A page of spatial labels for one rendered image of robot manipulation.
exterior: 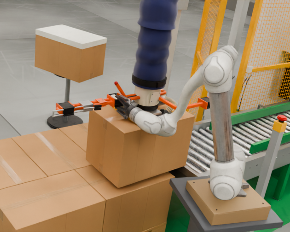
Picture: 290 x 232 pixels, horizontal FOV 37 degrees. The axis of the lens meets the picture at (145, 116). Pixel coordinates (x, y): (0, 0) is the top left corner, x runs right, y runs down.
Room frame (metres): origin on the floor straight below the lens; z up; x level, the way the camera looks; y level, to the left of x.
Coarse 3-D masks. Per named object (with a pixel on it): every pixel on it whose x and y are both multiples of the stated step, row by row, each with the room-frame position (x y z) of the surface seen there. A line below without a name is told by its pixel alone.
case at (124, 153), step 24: (96, 120) 2.58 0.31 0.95; (120, 120) 2.52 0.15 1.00; (192, 120) 2.74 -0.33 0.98; (96, 144) 2.56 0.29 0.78; (120, 144) 2.37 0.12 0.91; (144, 144) 2.47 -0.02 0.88; (168, 144) 2.61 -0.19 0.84; (96, 168) 2.55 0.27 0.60; (120, 168) 2.36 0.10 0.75; (144, 168) 2.49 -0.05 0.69; (168, 168) 2.64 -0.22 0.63
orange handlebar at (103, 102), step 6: (162, 90) 2.79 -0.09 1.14; (138, 96) 2.62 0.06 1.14; (96, 102) 2.45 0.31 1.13; (102, 102) 2.44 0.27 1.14; (108, 102) 2.47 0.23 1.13; (162, 102) 2.62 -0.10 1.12; (168, 102) 2.59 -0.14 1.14; (78, 108) 2.33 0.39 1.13; (174, 108) 2.53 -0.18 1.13; (186, 108) 2.57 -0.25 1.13
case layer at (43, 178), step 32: (64, 128) 3.17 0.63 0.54; (0, 160) 2.56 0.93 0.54; (32, 160) 2.63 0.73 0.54; (64, 160) 2.69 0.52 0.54; (0, 192) 2.20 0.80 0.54; (32, 192) 2.25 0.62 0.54; (64, 192) 2.30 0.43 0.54; (96, 192) 2.35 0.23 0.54; (128, 192) 2.41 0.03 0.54; (160, 192) 2.61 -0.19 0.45; (0, 224) 2.05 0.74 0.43; (32, 224) 1.96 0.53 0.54; (64, 224) 2.10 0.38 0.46; (96, 224) 2.26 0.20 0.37; (128, 224) 2.44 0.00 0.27
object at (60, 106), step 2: (64, 102) 2.34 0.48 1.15; (66, 102) 2.34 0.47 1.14; (68, 102) 2.34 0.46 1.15; (56, 104) 2.30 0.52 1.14; (58, 104) 2.29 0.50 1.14; (60, 104) 2.30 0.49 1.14; (62, 104) 2.30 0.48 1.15; (64, 104) 2.30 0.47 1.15; (66, 104) 2.31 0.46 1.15; (68, 104) 2.31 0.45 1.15; (70, 104) 2.32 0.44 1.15; (72, 104) 2.32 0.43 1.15; (56, 106) 2.30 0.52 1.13; (58, 106) 2.28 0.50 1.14; (60, 106) 2.27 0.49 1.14; (62, 106) 2.28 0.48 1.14; (64, 106) 2.28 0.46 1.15; (66, 106) 2.28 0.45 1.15; (68, 106) 2.29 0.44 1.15; (70, 106) 2.29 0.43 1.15; (74, 106) 2.31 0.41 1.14; (60, 108) 2.27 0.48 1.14; (62, 108) 2.26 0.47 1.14; (62, 110) 2.26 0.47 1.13; (74, 110) 2.31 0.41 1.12; (62, 112) 2.26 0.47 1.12
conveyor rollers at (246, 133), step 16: (288, 112) 4.33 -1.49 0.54; (208, 128) 3.60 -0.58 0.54; (240, 128) 3.77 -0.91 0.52; (256, 128) 3.76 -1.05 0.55; (288, 128) 3.91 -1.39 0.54; (192, 144) 3.24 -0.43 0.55; (208, 144) 3.34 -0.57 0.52; (240, 144) 3.42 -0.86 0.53; (192, 160) 2.98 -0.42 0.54; (208, 160) 3.00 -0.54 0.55
